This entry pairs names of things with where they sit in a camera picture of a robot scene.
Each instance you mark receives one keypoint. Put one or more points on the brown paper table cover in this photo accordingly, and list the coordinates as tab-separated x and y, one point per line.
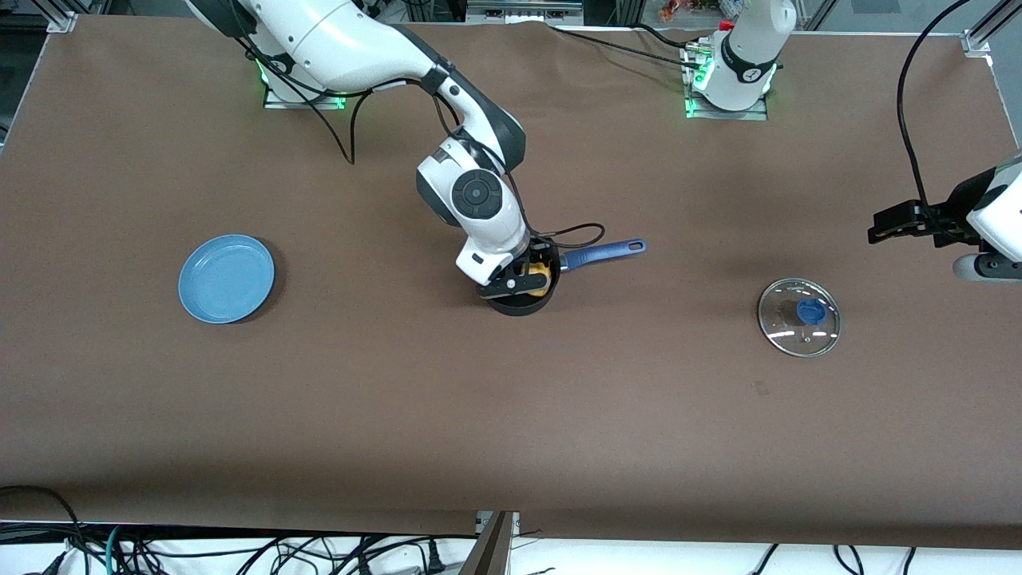
511	415

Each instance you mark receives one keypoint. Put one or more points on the aluminium profile beam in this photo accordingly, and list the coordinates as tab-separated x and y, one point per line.
986	32

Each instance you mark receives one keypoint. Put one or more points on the blue round plate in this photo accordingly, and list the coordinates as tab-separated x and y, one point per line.
226	279

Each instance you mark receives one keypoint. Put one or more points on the black power plug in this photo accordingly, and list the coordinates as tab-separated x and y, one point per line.
435	557

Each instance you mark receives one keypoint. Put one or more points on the grey metal frame box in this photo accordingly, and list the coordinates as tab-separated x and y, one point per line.
523	9

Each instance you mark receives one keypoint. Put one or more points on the glass lid blue knob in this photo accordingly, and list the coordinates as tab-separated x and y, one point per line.
800	319

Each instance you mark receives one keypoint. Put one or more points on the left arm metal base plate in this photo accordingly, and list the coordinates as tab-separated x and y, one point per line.
754	114

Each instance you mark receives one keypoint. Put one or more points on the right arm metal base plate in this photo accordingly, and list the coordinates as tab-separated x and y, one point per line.
275	102

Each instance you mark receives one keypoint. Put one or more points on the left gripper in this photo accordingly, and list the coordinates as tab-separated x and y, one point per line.
947	209

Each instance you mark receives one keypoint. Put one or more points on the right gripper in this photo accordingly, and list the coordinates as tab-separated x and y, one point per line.
533	254

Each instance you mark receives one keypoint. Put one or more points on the yellow potato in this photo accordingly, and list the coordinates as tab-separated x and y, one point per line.
540	289

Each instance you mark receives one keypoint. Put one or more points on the small aluminium corner bracket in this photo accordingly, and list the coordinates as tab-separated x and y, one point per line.
62	22

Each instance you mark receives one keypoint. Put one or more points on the small orange toy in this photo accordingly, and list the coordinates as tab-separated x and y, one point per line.
671	9

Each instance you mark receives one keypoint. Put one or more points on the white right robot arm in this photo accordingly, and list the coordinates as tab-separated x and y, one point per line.
335	40

